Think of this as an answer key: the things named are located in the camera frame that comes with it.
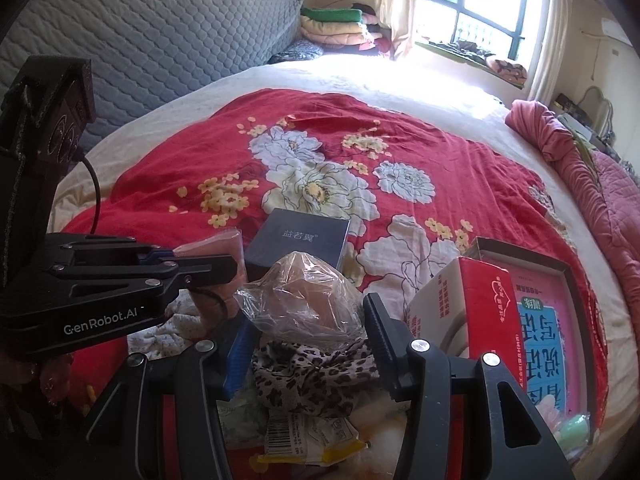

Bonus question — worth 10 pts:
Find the green sponge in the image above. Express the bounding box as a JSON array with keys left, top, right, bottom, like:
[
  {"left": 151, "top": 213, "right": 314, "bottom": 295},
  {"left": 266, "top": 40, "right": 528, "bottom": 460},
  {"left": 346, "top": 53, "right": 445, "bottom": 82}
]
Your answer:
[{"left": 552, "top": 414, "right": 590, "bottom": 455}]

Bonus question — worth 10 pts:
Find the white floral fabric cloth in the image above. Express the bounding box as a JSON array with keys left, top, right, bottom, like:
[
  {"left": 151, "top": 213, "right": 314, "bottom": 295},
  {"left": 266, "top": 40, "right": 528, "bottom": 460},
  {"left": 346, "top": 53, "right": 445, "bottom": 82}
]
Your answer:
[{"left": 127, "top": 290, "right": 206, "bottom": 361}]

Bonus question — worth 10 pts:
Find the white packet with barcode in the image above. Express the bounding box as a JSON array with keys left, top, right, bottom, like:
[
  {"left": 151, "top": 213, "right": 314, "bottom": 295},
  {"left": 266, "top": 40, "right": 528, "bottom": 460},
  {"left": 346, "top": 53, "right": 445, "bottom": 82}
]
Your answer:
[{"left": 256, "top": 412, "right": 368, "bottom": 468}]

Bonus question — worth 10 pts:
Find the leopard print cloth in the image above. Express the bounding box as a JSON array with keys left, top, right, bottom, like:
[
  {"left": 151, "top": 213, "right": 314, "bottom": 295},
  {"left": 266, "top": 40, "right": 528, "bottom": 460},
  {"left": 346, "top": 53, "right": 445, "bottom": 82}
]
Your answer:
[{"left": 250, "top": 339, "right": 380, "bottom": 418}]

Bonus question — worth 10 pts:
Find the clear plastic bag pink item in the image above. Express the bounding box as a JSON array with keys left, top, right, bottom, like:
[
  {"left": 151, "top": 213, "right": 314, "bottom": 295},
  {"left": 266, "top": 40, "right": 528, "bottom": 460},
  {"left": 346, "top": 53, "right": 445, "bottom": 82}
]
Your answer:
[{"left": 233, "top": 252, "right": 366, "bottom": 351}]

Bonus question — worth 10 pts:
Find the pale green tissue packet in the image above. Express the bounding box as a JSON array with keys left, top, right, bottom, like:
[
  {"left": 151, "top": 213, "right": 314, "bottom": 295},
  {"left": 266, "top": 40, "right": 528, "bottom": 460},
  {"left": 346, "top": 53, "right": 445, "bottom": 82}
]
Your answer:
[{"left": 217, "top": 385, "right": 268, "bottom": 450}]

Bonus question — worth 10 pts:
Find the pink book in tray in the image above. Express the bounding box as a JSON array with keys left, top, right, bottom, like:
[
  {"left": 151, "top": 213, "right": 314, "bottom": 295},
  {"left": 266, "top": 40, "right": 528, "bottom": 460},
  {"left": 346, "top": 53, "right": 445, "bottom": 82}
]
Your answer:
[{"left": 504, "top": 258, "right": 592, "bottom": 416}]

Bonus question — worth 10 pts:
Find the red flat gift box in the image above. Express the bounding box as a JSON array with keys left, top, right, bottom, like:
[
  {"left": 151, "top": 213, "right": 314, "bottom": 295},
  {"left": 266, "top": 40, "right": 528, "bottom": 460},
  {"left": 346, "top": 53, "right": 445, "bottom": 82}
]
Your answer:
[{"left": 406, "top": 257, "right": 526, "bottom": 387}]

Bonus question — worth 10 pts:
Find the dark grey square box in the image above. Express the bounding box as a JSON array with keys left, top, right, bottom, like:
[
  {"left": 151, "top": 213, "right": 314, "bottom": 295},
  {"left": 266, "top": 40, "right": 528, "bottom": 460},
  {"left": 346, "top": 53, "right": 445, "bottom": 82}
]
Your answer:
[{"left": 244, "top": 208, "right": 349, "bottom": 282}]

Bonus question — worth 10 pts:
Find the red floral bed cover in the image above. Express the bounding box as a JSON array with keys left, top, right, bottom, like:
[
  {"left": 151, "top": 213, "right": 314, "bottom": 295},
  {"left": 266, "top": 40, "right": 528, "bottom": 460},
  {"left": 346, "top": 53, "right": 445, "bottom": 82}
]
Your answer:
[{"left": 62, "top": 86, "right": 611, "bottom": 480}]

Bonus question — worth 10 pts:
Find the grey quilted headboard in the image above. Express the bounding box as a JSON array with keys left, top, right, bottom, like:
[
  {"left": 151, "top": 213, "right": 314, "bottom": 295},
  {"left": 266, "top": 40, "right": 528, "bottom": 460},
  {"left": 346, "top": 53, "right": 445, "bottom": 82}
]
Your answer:
[{"left": 1, "top": 0, "right": 304, "bottom": 151}]

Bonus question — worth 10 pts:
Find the pink quilted duvet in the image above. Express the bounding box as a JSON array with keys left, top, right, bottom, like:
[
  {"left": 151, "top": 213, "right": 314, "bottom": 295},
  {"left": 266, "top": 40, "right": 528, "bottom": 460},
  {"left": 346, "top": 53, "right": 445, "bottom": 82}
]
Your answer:
[{"left": 506, "top": 100, "right": 639, "bottom": 323}]

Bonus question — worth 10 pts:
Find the stack of folded blankets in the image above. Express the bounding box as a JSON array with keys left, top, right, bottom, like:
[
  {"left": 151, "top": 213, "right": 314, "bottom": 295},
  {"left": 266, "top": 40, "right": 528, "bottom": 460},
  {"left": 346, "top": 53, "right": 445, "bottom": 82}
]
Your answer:
[{"left": 300, "top": 3, "right": 394, "bottom": 55}]

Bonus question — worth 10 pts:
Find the black cable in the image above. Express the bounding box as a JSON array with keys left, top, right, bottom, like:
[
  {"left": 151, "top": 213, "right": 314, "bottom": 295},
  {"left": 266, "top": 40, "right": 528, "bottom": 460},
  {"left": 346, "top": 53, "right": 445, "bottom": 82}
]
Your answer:
[{"left": 74, "top": 152, "right": 103, "bottom": 236}]

